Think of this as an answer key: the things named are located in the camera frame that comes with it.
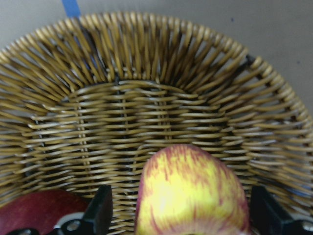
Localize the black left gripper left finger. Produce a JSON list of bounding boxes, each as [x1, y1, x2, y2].
[[50, 185, 113, 235]]

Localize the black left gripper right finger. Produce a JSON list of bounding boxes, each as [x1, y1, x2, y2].
[[250, 186, 313, 235]]

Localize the yellow-red apple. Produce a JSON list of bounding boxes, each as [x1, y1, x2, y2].
[[134, 144, 251, 235]]

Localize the dark red apple in basket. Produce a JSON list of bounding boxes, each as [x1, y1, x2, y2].
[[0, 189, 88, 235]]

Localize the brown wicker basket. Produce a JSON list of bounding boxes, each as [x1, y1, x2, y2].
[[0, 12, 313, 235]]

